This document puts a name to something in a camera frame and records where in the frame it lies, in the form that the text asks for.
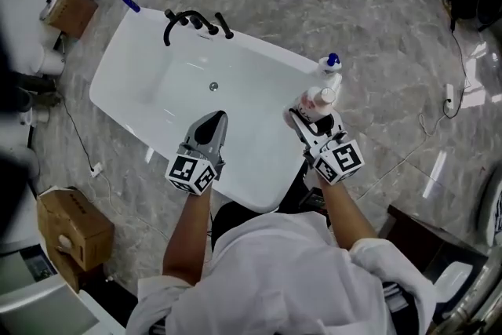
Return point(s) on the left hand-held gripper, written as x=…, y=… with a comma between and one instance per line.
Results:
x=190, y=172

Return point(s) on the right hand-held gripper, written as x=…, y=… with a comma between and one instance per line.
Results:
x=339, y=162

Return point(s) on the pink white bottle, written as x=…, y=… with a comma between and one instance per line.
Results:
x=313, y=104

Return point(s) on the white bathtub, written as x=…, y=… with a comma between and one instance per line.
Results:
x=235, y=70

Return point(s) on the person's right forearm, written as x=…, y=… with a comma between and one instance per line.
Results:
x=345, y=212

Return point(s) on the person's left forearm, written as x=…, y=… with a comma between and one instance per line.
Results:
x=188, y=235

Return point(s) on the white pump bottle blue cap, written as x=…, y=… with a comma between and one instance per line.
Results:
x=327, y=68

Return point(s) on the person's black trousers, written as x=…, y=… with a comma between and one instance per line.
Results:
x=231, y=219

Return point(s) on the black hand shower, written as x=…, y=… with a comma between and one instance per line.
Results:
x=224, y=26

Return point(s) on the black faucet spout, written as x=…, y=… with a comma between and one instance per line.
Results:
x=168, y=31

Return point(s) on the white power strip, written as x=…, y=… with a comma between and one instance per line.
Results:
x=96, y=170
x=449, y=94

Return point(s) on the large cardboard box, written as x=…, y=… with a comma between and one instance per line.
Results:
x=78, y=223

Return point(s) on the person's white shirt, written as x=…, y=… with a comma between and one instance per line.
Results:
x=282, y=278

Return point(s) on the white cylindrical bin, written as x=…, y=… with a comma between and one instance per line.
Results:
x=49, y=60

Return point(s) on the cardboard box with white item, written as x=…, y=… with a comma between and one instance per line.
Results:
x=74, y=12

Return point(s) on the white striped bag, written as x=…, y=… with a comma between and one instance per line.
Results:
x=492, y=208

